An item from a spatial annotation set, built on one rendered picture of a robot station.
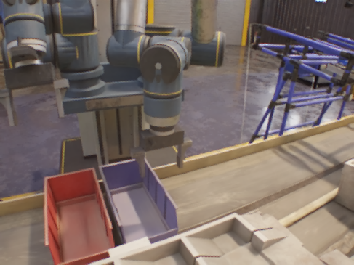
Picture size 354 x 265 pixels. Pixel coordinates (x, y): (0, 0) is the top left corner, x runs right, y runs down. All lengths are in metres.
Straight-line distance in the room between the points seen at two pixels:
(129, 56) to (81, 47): 0.52
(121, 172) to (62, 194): 0.25
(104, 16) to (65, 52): 0.48
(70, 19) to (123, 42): 0.21
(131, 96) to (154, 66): 0.74
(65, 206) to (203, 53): 0.99
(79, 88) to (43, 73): 0.64
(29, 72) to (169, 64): 0.37
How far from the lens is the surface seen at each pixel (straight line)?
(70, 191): 1.02
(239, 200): 1.06
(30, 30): 0.72
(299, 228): 1.04
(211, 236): 0.70
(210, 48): 1.31
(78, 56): 1.29
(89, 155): 2.04
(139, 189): 1.07
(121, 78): 1.57
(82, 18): 0.91
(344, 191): 1.21
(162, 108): 0.64
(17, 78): 0.72
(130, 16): 0.83
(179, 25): 11.49
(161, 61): 0.61
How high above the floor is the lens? 1.45
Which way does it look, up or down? 28 degrees down
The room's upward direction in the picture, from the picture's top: 3 degrees clockwise
